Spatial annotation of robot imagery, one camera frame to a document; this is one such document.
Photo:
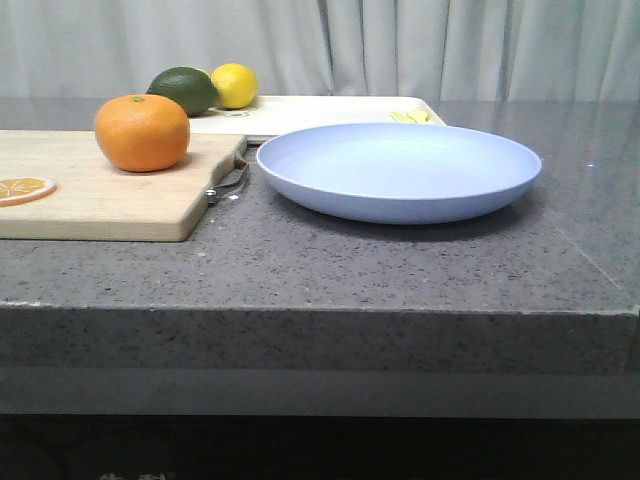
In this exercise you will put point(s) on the light blue plate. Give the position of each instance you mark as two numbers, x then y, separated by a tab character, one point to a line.
405	174

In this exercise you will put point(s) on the orange fruit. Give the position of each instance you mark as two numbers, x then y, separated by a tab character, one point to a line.
142	132

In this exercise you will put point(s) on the white tray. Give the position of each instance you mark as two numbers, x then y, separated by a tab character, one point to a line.
272	115

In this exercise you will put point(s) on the yellow lemon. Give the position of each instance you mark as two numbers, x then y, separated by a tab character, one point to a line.
236	84

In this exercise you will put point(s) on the green lime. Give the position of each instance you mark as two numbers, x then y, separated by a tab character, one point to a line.
191	88

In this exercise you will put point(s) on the wooden cutting board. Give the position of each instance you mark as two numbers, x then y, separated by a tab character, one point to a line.
96	201

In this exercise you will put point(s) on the white curtain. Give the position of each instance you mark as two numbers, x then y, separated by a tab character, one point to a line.
435	50

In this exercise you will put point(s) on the orange slice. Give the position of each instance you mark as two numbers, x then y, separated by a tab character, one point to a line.
15	191

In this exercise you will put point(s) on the metal cutting board handle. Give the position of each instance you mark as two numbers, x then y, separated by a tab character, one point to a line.
230	183

